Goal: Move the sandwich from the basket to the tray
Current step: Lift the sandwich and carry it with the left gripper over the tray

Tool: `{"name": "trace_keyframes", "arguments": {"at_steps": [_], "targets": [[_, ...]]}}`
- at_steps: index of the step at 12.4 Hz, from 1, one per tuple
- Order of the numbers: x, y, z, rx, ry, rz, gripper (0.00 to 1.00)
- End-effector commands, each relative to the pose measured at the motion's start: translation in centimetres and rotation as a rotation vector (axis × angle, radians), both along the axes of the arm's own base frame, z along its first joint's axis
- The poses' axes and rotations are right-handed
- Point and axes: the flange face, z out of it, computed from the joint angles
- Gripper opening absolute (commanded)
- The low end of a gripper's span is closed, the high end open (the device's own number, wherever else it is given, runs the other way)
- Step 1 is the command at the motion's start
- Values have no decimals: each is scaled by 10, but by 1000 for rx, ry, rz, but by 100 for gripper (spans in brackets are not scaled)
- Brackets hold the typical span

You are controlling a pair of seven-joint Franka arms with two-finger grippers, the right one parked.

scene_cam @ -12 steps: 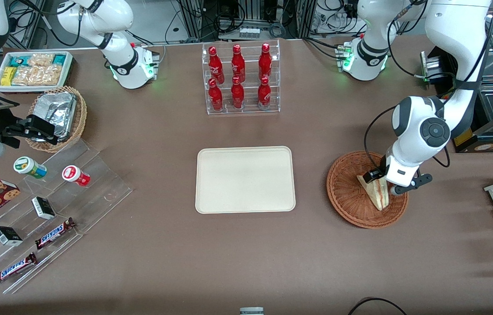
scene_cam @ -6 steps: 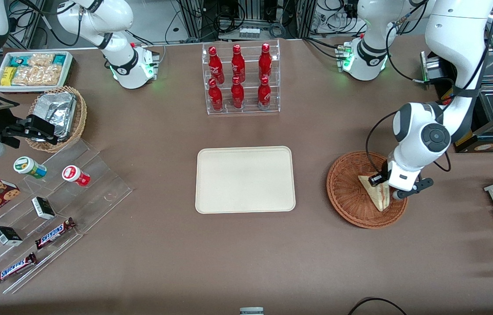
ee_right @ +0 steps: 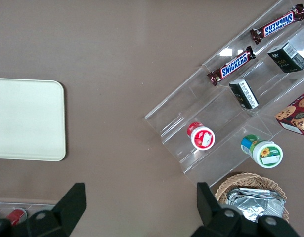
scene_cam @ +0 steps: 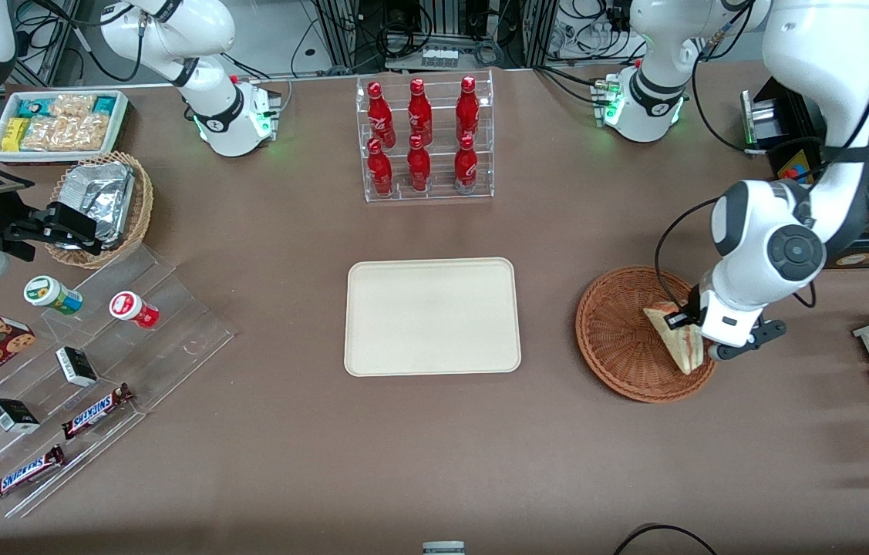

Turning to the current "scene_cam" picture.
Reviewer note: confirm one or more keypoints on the triangle sandwich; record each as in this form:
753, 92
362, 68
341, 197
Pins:
681, 351

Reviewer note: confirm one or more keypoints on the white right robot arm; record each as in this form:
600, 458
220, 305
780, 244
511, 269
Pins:
210, 31

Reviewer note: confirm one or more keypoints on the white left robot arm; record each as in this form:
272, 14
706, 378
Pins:
812, 46

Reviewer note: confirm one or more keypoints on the light tan wicker basket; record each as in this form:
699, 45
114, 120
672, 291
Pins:
139, 208

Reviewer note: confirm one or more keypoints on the brown wicker basket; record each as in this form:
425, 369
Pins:
611, 339

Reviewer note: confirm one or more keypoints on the cream plastic tray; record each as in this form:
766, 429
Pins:
432, 316

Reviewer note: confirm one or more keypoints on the silver foil package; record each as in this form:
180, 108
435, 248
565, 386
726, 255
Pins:
99, 193

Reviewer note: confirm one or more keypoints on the green label white cup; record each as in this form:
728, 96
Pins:
48, 293

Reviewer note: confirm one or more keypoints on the yellow snack packet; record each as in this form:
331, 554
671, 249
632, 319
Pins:
14, 133

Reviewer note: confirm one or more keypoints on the clear cracker snack bag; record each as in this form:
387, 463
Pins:
45, 135
73, 105
87, 132

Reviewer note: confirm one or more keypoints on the red label white cup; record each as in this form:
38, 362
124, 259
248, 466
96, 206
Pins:
129, 307

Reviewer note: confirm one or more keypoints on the teal snack packet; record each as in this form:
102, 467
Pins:
35, 106
105, 104

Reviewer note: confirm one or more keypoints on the white rectangular snack bin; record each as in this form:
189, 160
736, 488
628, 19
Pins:
119, 123

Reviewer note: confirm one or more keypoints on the small black box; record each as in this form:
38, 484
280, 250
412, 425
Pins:
14, 416
76, 367

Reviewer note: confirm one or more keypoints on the clear acrylic step stand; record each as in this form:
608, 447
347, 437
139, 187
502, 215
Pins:
172, 331

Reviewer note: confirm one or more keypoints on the snickers chocolate bar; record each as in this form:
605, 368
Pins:
24, 474
95, 412

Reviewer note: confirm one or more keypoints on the black food warmer appliance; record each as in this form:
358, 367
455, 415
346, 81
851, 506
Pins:
777, 127

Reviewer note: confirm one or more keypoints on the grey base connector box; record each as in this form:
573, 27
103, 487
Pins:
268, 100
602, 96

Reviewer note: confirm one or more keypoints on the red cola bottle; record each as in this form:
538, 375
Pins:
466, 164
419, 112
419, 166
380, 116
467, 108
380, 169

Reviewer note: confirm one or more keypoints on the clear acrylic bottle rack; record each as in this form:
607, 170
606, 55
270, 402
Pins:
426, 193

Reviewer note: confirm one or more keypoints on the small grey device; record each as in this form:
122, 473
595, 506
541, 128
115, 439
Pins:
443, 548

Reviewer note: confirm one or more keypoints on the white power strip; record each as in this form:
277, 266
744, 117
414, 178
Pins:
440, 56

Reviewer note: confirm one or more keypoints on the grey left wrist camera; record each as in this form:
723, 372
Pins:
767, 333

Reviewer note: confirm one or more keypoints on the aluminium frame post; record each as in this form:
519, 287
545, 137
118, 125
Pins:
538, 31
334, 31

